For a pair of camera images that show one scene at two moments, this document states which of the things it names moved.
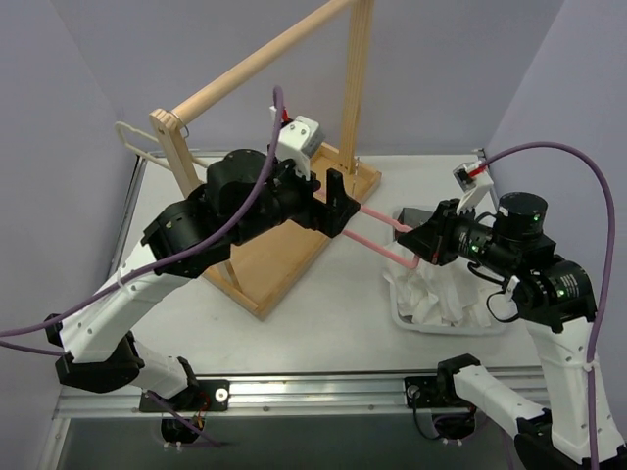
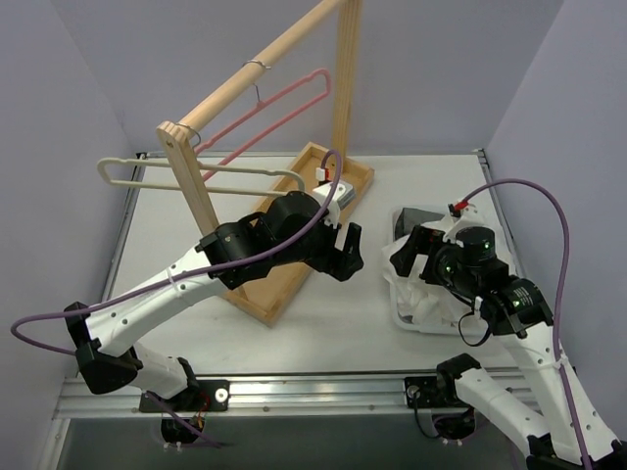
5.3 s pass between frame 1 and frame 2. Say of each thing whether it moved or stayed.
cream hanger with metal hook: moved
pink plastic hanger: moved
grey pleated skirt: stayed
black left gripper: moved
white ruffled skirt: stayed
